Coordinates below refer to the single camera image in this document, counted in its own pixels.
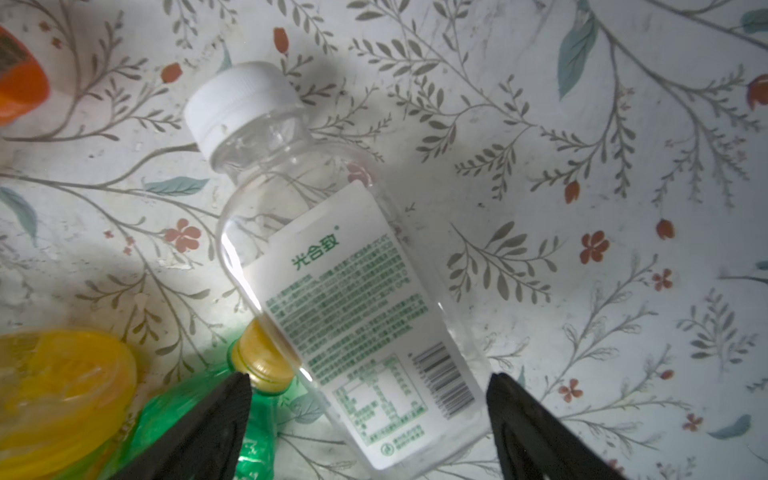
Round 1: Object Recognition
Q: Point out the floral table mat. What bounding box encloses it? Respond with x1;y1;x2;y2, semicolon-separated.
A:
1;1;767;479

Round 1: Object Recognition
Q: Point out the yellow label orange juice bottle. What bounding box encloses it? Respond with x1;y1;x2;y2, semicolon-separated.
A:
1;328;137;479

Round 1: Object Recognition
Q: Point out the green plastic bottle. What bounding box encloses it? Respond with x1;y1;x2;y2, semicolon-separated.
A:
100;320;294;479

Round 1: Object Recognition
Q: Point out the clear bottle orange cap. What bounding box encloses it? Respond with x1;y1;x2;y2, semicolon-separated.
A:
0;28;50;127

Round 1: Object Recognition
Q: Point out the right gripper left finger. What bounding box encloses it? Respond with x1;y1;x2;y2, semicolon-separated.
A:
110;371;252;479

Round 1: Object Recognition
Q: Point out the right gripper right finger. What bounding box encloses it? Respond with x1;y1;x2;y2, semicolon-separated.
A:
486;373;624;480

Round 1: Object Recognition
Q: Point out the clear bottle green text label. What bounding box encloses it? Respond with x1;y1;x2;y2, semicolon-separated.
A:
184;62;490;479

